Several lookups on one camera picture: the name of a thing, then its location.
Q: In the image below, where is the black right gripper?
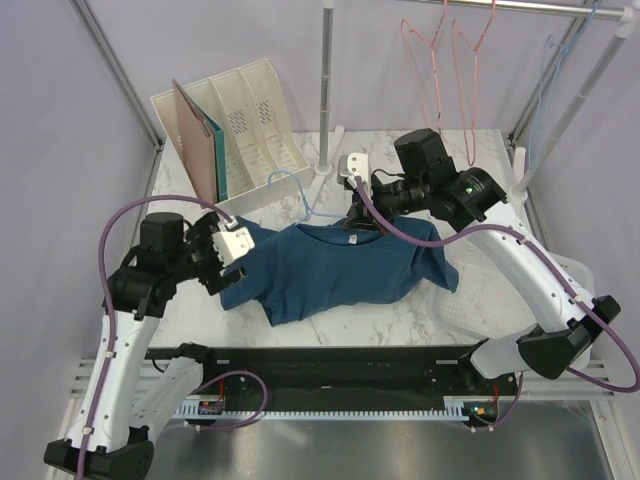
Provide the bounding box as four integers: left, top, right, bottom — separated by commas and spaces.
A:
342, 171, 430, 234

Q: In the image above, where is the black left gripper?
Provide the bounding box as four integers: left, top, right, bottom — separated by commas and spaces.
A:
169, 212, 247, 294

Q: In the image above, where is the blue wire hanger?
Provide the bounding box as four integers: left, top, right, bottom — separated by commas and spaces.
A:
267, 169, 346, 224
525, 1, 600, 170

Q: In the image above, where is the blue t shirt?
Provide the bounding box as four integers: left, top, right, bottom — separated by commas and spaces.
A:
220, 218, 459, 326

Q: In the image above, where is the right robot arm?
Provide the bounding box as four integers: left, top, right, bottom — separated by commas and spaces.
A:
338, 129, 621, 394

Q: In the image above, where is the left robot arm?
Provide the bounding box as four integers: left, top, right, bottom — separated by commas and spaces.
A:
44, 212, 255, 479

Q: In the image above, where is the white clothes rack foot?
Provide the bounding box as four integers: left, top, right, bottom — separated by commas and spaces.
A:
306, 125, 346, 211

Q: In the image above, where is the white plastic file organizer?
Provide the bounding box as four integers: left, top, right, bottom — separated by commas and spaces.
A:
151, 59, 314, 215

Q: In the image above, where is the teal folder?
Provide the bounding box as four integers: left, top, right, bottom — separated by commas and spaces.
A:
202, 111, 228, 202

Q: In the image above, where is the brown cardboard folder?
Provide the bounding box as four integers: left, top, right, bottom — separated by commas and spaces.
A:
172, 79, 218, 204

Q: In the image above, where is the white plastic laundry basket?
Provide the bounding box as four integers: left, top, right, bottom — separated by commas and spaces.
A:
432, 249, 596, 371

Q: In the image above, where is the metal clothes rack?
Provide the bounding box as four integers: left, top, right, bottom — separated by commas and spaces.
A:
313, 0, 630, 201

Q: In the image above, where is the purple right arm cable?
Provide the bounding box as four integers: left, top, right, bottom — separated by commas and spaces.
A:
355, 174, 640, 392

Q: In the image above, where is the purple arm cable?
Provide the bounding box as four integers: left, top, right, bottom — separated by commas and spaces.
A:
355, 174, 640, 392
77, 196, 239, 480

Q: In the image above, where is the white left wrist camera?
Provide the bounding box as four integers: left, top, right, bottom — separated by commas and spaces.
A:
212, 220, 255, 267

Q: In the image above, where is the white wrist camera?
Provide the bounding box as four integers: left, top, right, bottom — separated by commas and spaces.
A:
212, 220, 255, 267
337, 152, 371, 194

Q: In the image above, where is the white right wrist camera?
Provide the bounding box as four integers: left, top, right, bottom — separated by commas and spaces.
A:
337, 152, 371, 194

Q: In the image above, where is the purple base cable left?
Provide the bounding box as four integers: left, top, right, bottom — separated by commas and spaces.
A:
179, 369, 271, 432

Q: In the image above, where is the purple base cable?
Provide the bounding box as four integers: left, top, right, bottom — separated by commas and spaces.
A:
464, 367, 526, 434
179, 369, 271, 432

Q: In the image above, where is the pink wire hanger left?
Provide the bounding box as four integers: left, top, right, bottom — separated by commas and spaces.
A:
400, 1, 449, 131

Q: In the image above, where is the pink wire hanger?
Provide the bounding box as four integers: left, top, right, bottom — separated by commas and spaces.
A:
450, 1, 497, 167
400, 1, 449, 131

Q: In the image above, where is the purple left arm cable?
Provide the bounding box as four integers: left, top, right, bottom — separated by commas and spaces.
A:
77, 196, 239, 480

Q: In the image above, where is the pink wire hanger right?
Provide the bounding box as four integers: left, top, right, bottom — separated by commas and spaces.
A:
450, 1, 497, 167

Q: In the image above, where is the white slotted cable duct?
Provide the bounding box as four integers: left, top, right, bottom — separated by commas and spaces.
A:
172, 399, 469, 422

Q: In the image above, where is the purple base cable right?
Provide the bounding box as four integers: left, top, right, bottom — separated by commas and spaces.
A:
464, 367, 526, 434

